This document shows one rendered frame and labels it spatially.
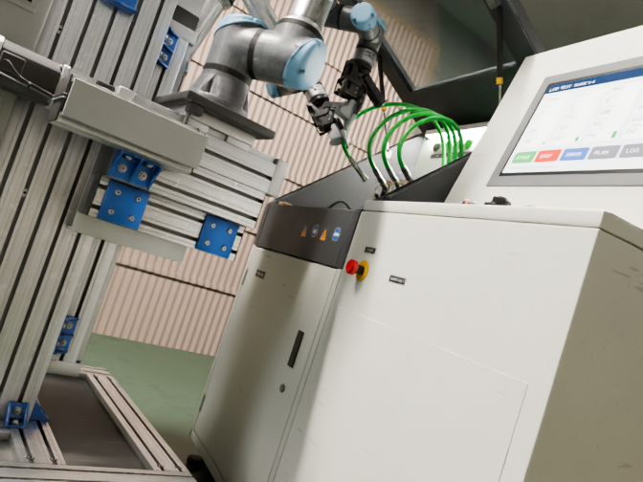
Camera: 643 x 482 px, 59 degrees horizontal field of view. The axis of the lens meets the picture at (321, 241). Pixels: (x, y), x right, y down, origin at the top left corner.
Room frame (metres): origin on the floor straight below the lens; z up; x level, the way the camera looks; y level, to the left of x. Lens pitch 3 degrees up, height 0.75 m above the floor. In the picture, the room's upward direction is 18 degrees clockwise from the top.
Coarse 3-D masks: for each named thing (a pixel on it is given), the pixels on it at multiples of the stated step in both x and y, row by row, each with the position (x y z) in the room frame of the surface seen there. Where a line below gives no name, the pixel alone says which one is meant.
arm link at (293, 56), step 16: (304, 0) 1.25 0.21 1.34; (320, 0) 1.25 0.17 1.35; (288, 16) 1.23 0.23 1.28; (304, 16) 1.24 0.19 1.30; (320, 16) 1.26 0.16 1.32; (272, 32) 1.25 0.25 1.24; (288, 32) 1.22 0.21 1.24; (304, 32) 1.22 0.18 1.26; (320, 32) 1.25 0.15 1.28; (256, 48) 1.23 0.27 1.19; (272, 48) 1.22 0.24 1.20; (288, 48) 1.21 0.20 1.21; (304, 48) 1.20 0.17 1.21; (320, 48) 1.23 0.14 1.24; (256, 64) 1.24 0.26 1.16; (272, 64) 1.23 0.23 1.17; (288, 64) 1.21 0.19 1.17; (304, 64) 1.21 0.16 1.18; (320, 64) 1.27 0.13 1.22; (272, 80) 1.27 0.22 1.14; (288, 80) 1.24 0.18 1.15; (304, 80) 1.24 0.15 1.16
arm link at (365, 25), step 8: (344, 8) 1.68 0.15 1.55; (352, 8) 1.68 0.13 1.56; (360, 8) 1.64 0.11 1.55; (368, 8) 1.64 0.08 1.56; (344, 16) 1.68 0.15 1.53; (352, 16) 1.65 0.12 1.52; (360, 16) 1.64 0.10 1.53; (368, 16) 1.63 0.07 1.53; (376, 16) 1.67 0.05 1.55; (344, 24) 1.69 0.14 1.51; (352, 24) 1.68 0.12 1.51; (360, 24) 1.65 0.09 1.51; (368, 24) 1.65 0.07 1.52; (376, 24) 1.68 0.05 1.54; (352, 32) 1.71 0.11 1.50; (360, 32) 1.69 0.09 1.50; (368, 32) 1.69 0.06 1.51; (376, 32) 1.71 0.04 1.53; (368, 40) 1.74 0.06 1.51
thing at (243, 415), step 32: (256, 256) 2.00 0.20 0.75; (288, 256) 1.76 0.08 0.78; (256, 288) 1.91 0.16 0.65; (288, 288) 1.69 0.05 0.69; (320, 288) 1.52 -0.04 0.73; (256, 320) 1.83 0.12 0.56; (288, 320) 1.63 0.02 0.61; (320, 320) 1.47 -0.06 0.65; (224, 352) 2.00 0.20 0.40; (256, 352) 1.76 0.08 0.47; (288, 352) 1.57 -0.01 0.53; (224, 384) 1.91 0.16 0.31; (256, 384) 1.69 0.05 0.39; (288, 384) 1.52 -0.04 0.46; (224, 416) 1.84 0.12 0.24; (256, 416) 1.63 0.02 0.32; (288, 416) 1.47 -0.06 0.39; (224, 448) 1.76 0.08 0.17; (256, 448) 1.57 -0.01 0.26; (256, 480) 1.52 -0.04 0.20
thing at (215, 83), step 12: (204, 72) 1.27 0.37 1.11; (216, 72) 1.25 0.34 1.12; (228, 72) 1.25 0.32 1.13; (192, 84) 1.28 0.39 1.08; (204, 84) 1.25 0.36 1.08; (216, 84) 1.24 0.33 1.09; (228, 84) 1.25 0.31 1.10; (240, 84) 1.27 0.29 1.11; (204, 96) 1.24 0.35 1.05; (216, 96) 1.24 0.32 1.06; (228, 96) 1.25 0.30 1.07; (240, 96) 1.27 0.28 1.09; (240, 108) 1.27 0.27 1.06
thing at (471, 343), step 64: (576, 64) 1.40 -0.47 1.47; (512, 128) 1.47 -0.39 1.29; (512, 192) 1.34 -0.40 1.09; (576, 192) 1.18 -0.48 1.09; (640, 192) 1.05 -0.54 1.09; (384, 256) 1.29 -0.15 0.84; (448, 256) 1.09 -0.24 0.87; (512, 256) 0.95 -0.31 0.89; (576, 256) 0.84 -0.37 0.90; (640, 256) 0.86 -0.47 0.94; (384, 320) 1.22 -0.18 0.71; (448, 320) 1.04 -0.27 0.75; (512, 320) 0.91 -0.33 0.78; (576, 320) 0.82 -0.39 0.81; (640, 320) 0.88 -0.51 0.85; (320, 384) 1.37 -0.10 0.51; (384, 384) 1.16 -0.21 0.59; (448, 384) 1.00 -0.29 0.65; (512, 384) 0.88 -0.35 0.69; (576, 384) 0.84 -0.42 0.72; (640, 384) 0.90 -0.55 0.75; (320, 448) 1.30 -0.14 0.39; (384, 448) 1.10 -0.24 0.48; (448, 448) 0.96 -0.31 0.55; (512, 448) 0.85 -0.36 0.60; (576, 448) 0.86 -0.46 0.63; (640, 448) 0.92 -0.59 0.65
